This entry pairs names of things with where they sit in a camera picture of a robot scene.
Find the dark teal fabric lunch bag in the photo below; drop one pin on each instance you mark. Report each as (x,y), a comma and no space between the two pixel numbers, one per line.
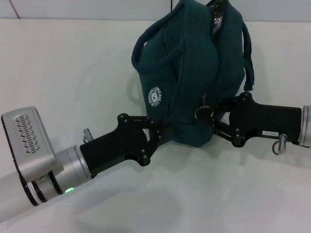
(194,72)

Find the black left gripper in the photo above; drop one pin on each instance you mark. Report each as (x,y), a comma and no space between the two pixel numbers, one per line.
(119,148)

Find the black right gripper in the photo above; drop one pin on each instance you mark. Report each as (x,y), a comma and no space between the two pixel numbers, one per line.
(267,123)

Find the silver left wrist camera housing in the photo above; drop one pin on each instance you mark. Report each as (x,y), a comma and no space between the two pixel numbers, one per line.
(31,143)

